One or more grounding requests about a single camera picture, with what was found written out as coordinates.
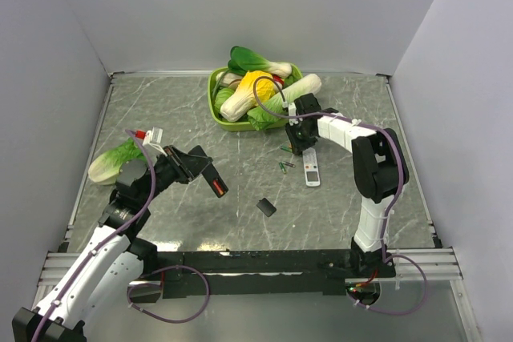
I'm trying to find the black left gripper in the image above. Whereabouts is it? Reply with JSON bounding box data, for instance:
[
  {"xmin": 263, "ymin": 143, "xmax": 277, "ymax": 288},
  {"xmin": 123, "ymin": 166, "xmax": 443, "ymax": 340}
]
[{"xmin": 139, "ymin": 144, "xmax": 212, "ymax": 205}]

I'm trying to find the black remote control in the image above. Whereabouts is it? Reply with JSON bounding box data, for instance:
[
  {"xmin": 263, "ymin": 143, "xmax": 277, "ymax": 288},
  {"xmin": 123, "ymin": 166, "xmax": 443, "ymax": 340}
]
[{"xmin": 202, "ymin": 164, "xmax": 228, "ymax": 198}]

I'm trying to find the red yellow battery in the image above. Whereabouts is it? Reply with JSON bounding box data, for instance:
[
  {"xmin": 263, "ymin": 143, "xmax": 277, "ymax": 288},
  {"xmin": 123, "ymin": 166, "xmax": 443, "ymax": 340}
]
[{"xmin": 212, "ymin": 180, "xmax": 224, "ymax": 195}]

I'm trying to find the black battery cover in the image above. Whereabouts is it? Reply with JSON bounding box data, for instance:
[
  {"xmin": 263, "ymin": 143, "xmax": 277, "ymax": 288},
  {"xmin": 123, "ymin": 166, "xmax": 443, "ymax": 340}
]
[{"xmin": 256, "ymin": 198, "xmax": 277, "ymax": 217}]

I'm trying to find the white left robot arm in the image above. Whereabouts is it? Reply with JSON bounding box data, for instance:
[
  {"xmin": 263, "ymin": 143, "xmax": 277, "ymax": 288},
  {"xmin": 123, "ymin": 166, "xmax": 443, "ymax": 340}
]
[{"xmin": 12, "ymin": 146, "xmax": 225, "ymax": 341}]

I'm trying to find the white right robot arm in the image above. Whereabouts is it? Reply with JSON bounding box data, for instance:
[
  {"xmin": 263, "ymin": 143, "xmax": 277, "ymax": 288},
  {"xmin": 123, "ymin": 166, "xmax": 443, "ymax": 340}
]
[{"xmin": 282, "ymin": 93, "xmax": 409, "ymax": 277}]

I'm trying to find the white remote control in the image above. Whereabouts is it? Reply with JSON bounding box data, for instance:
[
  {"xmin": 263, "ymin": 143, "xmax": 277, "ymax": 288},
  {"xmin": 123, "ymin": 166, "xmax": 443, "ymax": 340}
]
[{"xmin": 302, "ymin": 148, "xmax": 321, "ymax": 187}]

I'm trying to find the green yellow battery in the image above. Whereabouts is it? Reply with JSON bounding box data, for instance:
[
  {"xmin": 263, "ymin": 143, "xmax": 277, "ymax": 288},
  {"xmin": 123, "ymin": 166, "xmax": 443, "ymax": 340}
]
[{"xmin": 278, "ymin": 162, "xmax": 287, "ymax": 174}]

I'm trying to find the long green napa cabbage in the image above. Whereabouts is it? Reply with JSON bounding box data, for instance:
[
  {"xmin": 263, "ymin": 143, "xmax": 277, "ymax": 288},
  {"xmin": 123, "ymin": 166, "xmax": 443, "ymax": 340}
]
[{"xmin": 247, "ymin": 74, "xmax": 321, "ymax": 131}]

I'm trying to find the green plastic basket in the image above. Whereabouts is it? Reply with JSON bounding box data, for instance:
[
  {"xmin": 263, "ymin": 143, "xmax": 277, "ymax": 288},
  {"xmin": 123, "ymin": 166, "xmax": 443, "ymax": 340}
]
[{"xmin": 208, "ymin": 53, "xmax": 321, "ymax": 131}]

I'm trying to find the small green cabbage on table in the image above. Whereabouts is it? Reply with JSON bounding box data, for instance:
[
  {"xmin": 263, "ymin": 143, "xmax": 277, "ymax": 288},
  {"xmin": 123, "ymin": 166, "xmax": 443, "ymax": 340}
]
[{"xmin": 87, "ymin": 139, "xmax": 146, "ymax": 185}]

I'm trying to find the yellow napa cabbage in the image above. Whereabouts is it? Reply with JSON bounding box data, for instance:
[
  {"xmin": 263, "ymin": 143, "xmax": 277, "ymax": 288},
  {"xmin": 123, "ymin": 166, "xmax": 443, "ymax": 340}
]
[{"xmin": 220, "ymin": 70, "xmax": 280, "ymax": 123}]

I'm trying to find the small green cabbage in basket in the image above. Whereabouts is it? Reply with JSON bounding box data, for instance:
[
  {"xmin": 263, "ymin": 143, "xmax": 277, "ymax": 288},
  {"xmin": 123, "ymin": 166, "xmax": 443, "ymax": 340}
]
[{"xmin": 213, "ymin": 87, "xmax": 235, "ymax": 115}]

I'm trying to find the white radish in basket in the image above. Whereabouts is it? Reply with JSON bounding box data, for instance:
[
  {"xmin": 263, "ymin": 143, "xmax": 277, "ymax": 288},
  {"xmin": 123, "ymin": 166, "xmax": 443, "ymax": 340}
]
[{"xmin": 216, "ymin": 71, "xmax": 242, "ymax": 87}]

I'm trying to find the dark green bok choy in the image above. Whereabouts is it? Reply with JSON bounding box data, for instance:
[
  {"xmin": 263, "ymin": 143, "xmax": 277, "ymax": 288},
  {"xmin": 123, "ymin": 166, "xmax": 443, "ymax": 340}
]
[{"xmin": 228, "ymin": 46, "xmax": 293, "ymax": 78}]

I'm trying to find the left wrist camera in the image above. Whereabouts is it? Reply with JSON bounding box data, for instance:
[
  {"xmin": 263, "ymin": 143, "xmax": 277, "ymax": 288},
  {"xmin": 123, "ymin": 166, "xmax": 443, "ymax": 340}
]
[{"xmin": 135, "ymin": 127, "xmax": 166, "ymax": 156}]

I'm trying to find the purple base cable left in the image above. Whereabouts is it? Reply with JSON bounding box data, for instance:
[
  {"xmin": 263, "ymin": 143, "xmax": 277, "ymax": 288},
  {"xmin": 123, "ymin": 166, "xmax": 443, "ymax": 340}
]
[{"xmin": 127, "ymin": 264, "xmax": 211, "ymax": 324}]

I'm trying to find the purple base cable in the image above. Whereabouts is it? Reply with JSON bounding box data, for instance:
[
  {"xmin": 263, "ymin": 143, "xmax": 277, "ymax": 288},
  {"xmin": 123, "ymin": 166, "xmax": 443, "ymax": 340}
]
[
  {"xmin": 346, "ymin": 253, "xmax": 429, "ymax": 315},
  {"xmin": 127, "ymin": 264, "xmax": 211, "ymax": 324}
]

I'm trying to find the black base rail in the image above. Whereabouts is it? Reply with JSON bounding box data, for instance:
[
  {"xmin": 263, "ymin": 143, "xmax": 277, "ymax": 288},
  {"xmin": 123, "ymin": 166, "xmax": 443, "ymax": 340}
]
[{"xmin": 140, "ymin": 249, "xmax": 396, "ymax": 299}]

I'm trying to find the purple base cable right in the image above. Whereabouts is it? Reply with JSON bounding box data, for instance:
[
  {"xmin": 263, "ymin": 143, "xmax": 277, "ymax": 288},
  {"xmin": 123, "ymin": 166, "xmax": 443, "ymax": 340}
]
[{"xmin": 346, "ymin": 253, "xmax": 429, "ymax": 315}]

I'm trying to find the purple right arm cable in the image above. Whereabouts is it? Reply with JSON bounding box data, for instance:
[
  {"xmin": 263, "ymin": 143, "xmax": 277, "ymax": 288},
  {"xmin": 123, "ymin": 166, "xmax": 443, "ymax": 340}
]
[{"xmin": 252, "ymin": 75, "xmax": 404, "ymax": 263}]

